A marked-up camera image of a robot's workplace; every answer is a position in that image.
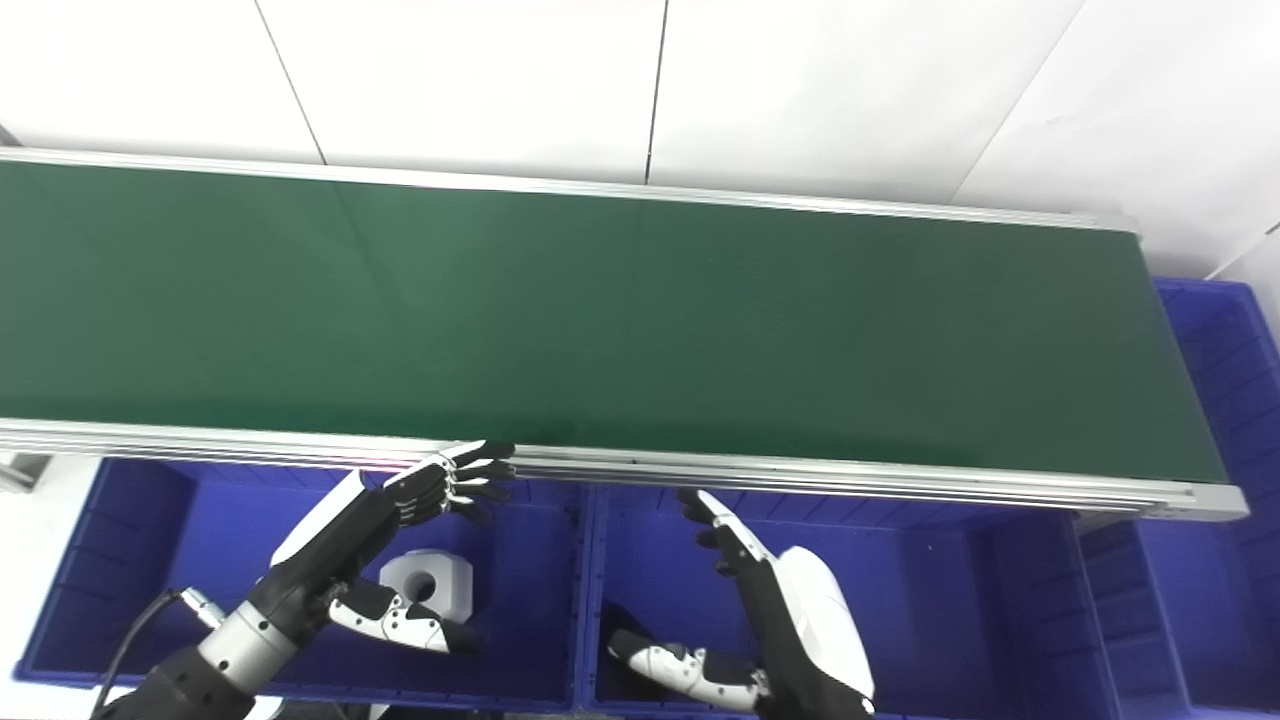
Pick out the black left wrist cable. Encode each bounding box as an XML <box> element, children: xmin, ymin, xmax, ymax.
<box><xmin>89</xmin><ymin>587</ymin><xmax>227</xmax><ymax>720</ymax></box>

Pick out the green conveyor belt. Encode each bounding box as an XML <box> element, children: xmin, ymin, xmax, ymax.
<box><xmin>0</xmin><ymin>147</ymin><xmax>1252</xmax><ymax>524</ymax></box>

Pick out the blue plastic bin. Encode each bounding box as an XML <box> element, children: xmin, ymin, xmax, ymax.
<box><xmin>14</xmin><ymin>457</ymin><xmax>593</xmax><ymax>714</ymax></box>
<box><xmin>1078</xmin><ymin>278</ymin><xmax>1280</xmax><ymax>720</ymax></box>
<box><xmin>575</xmin><ymin>485</ymin><xmax>1123</xmax><ymax>720</ymax></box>

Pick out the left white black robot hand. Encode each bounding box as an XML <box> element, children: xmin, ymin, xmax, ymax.
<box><xmin>247</xmin><ymin>440</ymin><xmax>517</xmax><ymax>657</ymax></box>

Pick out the aluminium conveyor support leg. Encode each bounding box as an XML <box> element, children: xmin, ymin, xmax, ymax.
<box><xmin>0</xmin><ymin>452</ymin><xmax>52</xmax><ymax>494</ymax></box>

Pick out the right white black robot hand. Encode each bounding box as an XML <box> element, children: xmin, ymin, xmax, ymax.
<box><xmin>607</xmin><ymin>487</ymin><xmax>877</xmax><ymax>720</ymax></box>

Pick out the white block part with hole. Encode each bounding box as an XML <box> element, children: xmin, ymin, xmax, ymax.
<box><xmin>379</xmin><ymin>547</ymin><xmax>475</xmax><ymax>623</ymax></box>

